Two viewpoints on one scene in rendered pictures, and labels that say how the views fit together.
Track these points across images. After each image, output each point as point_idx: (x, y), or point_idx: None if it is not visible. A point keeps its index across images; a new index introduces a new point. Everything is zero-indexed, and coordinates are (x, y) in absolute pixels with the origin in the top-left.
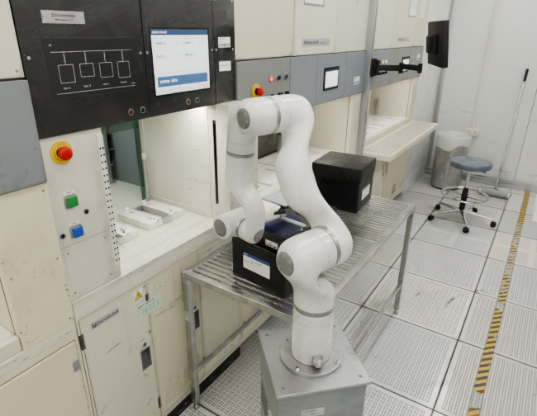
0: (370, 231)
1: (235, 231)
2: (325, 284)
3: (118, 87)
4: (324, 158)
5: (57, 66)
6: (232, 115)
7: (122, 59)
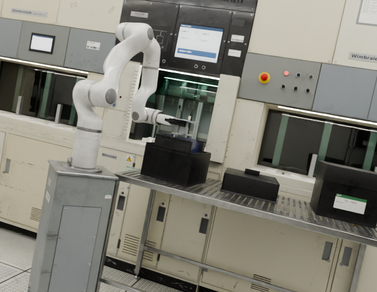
0: (279, 211)
1: None
2: (89, 114)
3: None
4: (340, 164)
5: None
6: None
7: (160, 35)
